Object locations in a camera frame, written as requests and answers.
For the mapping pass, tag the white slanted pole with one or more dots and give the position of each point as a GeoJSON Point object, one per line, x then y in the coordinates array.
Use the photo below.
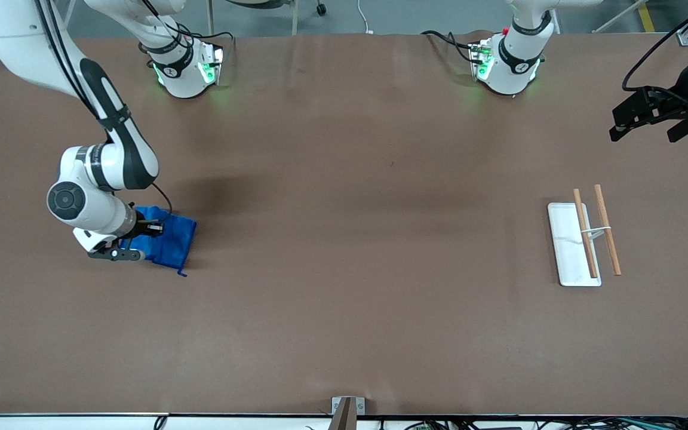
{"type": "Point", "coordinates": [619, 16]}

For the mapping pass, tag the aluminium corner bracket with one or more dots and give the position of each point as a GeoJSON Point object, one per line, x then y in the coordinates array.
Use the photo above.
{"type": "Point", "coordinates": [686, 37]}

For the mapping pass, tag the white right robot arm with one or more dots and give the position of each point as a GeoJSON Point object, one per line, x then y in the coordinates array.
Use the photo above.
{"type": "Point", "coordinates": [15, 36]}

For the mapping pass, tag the blue microfibre towel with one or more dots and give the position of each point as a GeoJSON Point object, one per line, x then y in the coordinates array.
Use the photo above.
{"type": "Point", "coordinates": [174, 239]}

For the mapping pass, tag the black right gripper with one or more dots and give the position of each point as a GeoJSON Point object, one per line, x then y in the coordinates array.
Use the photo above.
{"type": "Point", "coordinates": [141, 228]}

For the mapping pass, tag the white towel rack wooden bars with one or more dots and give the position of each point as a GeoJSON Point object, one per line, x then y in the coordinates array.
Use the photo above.
{"type": "Point", "coordinates": [568, 251]}

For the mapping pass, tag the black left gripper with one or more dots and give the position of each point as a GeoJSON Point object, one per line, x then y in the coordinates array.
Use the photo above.
{"type": "Point", "coordinates": [678, 102]}

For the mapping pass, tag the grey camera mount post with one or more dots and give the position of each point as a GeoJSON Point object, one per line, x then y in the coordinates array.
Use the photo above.
{"type": "Point", "coordinates": [344, 412]}

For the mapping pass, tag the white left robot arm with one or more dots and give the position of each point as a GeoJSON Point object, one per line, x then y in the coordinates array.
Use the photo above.
{"type": "Point", "coordinates": [517, 54]}

